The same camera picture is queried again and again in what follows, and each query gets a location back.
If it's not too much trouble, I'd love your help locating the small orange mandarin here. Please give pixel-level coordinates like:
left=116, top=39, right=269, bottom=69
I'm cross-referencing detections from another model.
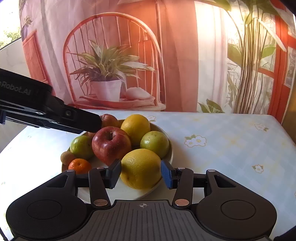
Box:
left=68, top=159, right=92, bottom=175

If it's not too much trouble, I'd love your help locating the green apple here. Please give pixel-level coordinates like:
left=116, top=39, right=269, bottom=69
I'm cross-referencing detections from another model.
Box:
left=70, top=136, right=94, bottom=160

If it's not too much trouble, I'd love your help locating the shiny red apple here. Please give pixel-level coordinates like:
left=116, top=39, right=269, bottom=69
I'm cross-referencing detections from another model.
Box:
left=92, top=126, right=132, bottom=166

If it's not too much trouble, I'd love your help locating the dark brownish red apple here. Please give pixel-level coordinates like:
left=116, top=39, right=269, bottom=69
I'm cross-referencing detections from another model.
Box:
left=100, top=114, right=120, bottom=128

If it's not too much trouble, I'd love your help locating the small brown longan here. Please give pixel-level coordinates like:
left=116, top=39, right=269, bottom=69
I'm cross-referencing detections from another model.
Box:
left=60, top=151, right=76, bottom=166

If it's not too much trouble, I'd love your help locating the yellow lemon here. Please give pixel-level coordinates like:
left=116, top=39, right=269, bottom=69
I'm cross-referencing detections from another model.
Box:
left=120, top=149, right=162, bottom=190

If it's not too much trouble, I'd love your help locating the green apple spotted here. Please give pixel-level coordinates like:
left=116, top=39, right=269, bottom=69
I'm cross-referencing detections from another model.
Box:
left=140, top=131, right=170, bottom=159

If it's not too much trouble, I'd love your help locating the large yellow orange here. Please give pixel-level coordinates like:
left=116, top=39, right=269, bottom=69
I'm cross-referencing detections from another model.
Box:
left=121, top=114, right=151, bottom=146

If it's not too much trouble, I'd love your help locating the right gloved hand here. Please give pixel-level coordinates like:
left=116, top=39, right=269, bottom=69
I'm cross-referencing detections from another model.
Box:
left=274, top=229, right=296, bottom=241

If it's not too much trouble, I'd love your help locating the beige round plate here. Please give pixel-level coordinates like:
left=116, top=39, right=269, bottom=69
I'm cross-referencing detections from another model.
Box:
left=61, top=119, right=174, bottom=200

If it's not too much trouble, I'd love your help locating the floral checked tablecloth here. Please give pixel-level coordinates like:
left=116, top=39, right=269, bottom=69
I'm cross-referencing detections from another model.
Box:
left=1, top=111, right=295, bottom=239

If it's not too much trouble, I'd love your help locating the wooden headboard panel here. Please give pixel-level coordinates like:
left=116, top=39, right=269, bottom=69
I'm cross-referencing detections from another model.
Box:
left=282, top=96, right=296, bottom=142

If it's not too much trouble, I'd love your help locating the printed room backdrop cloth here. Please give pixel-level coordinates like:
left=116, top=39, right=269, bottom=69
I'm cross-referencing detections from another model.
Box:
left=18, top=1, right=295, bottom=121

